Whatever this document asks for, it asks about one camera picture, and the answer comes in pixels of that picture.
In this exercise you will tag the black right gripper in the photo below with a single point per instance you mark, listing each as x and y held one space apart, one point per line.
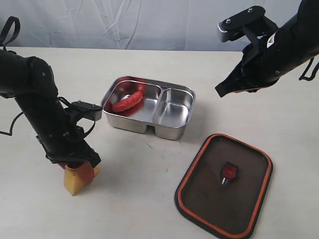
260 67

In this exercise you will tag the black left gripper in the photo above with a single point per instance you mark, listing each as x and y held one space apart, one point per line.
74 155

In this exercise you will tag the yellow toy cheese wedge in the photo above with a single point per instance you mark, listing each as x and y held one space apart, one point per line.
77 178

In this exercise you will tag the red toy sausage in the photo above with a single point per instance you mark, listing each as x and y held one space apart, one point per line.
128 103

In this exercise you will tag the dark lid with orange seal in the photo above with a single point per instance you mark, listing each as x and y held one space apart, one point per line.
224 187

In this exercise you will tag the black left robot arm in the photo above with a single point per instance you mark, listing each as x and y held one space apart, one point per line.
30 82

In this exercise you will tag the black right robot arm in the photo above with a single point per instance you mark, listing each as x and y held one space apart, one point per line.
299 36

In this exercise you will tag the steel two-compartment lunch box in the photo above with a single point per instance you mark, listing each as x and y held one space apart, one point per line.
167 107

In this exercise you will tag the grey wrinkled backdrop cloth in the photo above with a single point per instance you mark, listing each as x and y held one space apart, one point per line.
181 25

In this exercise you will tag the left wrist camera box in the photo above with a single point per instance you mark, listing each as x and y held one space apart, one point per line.
82 110

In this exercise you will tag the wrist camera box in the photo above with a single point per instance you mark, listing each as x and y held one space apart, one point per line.
250 22
82 110

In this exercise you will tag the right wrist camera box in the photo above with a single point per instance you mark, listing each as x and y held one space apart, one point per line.
250 22

